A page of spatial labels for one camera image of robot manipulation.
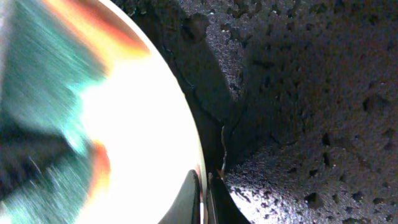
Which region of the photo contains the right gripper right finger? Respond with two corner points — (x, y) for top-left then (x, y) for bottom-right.
(207, 172), (218, 224)

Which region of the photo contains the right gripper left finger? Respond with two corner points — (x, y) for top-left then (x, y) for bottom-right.
(159, 170), (200, 224)

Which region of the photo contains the light blue plate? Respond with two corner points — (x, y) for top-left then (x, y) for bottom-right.
(0, 0), (208, 224)

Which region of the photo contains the green yellow sponge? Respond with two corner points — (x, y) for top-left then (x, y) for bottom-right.
(1, 1), (150, 223)

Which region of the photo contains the round black serving tray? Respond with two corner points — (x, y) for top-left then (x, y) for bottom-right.
(117, 0), (397, 223)

